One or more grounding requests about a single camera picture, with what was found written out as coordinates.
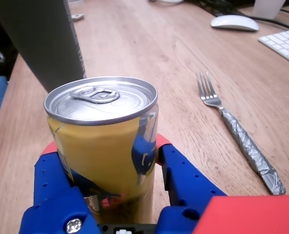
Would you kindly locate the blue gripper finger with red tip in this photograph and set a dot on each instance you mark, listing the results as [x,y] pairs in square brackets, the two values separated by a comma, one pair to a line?
[51,202]
[188,180]

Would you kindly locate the yellow Red Bull can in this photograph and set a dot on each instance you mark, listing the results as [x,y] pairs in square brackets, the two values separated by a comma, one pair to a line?
[98,151]

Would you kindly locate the dark grey tall cup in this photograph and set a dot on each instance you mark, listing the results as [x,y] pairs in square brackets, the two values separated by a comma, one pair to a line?
[44,41]

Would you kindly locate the black object with metal bolts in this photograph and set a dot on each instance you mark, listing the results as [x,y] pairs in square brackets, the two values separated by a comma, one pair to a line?
[0,48]

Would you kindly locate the white computer mouse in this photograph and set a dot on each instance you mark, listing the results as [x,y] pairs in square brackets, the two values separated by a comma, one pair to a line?
[234,22]

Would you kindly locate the white keyboard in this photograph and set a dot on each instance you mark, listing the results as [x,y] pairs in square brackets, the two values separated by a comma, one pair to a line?
[283,45]

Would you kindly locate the white paper cup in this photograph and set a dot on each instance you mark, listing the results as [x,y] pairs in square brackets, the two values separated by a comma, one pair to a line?
[268,8]

